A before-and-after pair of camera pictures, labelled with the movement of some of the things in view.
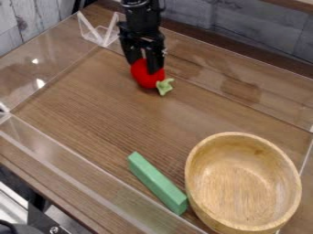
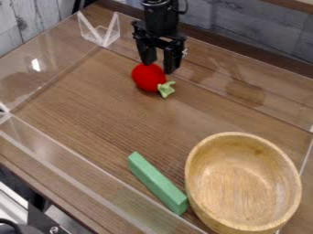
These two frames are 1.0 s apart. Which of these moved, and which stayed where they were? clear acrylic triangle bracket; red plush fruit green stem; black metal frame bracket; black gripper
Moved: black gripper
Stayed: black metal frame bracket; clear acrylic triangle bracket; red plush fruit green stem
